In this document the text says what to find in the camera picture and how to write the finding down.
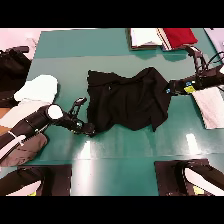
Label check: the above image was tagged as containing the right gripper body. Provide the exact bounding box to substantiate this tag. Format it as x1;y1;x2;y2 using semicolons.
165;77;195;97

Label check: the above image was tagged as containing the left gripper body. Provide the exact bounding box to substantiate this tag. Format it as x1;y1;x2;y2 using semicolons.
61;114;97;137

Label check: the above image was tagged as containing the black T-shirt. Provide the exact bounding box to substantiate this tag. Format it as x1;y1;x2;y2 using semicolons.
86;66;171;133

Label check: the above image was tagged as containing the white towel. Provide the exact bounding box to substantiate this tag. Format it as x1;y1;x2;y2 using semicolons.
192;86;224;130

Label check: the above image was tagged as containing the brown garment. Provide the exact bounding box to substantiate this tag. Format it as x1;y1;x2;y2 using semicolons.
0;133;50;168

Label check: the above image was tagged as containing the red garment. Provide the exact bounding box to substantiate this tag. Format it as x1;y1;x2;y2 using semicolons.
162;28;199;51

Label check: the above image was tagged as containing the folded white garment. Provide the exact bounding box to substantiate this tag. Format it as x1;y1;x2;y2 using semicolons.
129;28;165;50

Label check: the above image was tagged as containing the black garment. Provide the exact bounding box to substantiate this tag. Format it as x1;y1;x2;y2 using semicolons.
0;46;33;109

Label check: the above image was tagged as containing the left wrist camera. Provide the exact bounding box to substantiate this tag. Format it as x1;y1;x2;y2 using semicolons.
68;96;89;118

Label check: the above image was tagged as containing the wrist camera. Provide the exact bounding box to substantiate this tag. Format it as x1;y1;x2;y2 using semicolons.
184;45;205;73
68;96;89;118

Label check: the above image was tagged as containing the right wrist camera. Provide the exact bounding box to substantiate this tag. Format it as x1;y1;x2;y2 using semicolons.
184;45;205;73

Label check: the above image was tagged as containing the black cable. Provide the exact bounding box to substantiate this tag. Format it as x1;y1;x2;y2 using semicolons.
201;51;224;73

